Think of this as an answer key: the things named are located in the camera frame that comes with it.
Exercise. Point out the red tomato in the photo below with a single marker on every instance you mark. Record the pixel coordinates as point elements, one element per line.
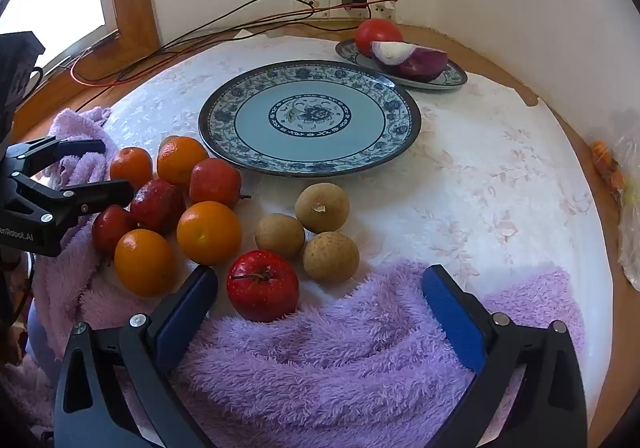
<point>377,33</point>

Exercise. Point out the small orange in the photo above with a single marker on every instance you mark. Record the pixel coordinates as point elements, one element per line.
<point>209,232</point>
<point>131,167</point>
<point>182,160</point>
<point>145,262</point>

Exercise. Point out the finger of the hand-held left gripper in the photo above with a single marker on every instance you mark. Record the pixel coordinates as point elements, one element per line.
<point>70,148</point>
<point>95,195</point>

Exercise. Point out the halved red onion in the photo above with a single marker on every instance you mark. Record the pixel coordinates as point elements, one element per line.
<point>420,63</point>

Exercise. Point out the wooden window frame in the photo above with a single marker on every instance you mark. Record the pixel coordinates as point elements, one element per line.
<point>135,3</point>

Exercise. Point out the purple fluffy towel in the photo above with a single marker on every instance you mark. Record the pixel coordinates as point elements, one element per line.
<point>350,353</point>

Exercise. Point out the small blue floral plate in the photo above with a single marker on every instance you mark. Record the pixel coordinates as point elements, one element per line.
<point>450,78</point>

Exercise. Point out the dark red apple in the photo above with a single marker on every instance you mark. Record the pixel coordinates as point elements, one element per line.
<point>215,182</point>
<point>157,205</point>
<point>112,228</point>

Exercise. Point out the large blue floral plate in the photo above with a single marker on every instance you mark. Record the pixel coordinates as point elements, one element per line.
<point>250,118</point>

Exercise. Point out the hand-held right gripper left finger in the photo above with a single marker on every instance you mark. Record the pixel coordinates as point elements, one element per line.
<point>185,318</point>

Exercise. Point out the small orange produce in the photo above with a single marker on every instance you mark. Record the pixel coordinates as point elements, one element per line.
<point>605,158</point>

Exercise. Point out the bright red apple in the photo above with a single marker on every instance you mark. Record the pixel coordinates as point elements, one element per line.
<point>262,285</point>

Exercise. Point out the white floral tablecloth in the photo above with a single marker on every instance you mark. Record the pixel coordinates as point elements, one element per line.
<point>475,178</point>

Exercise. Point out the clear plastic bag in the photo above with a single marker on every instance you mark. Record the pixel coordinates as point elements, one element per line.
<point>630,228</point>

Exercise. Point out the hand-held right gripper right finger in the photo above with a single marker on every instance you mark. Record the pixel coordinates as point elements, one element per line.
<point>452,318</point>

